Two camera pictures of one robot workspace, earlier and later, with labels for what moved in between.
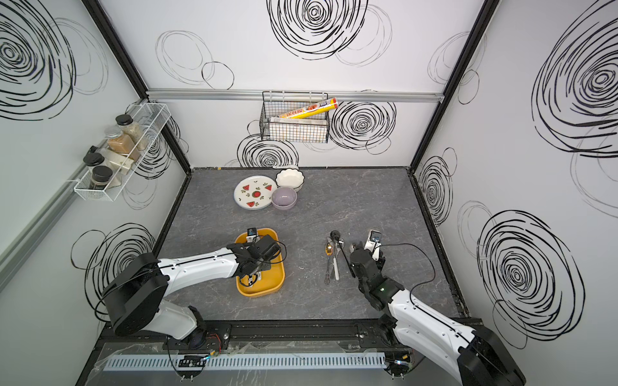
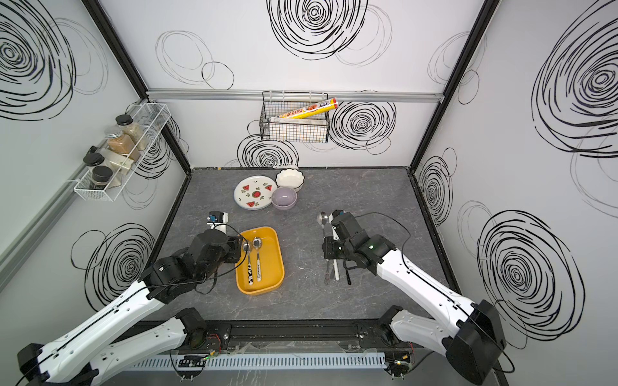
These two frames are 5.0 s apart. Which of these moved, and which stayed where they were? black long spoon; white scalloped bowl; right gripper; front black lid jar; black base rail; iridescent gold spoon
Moved: black long spoon; right gripper
Stayed: front black lid jar; iridescent gold spoon; black base rail; white scalloped bowl
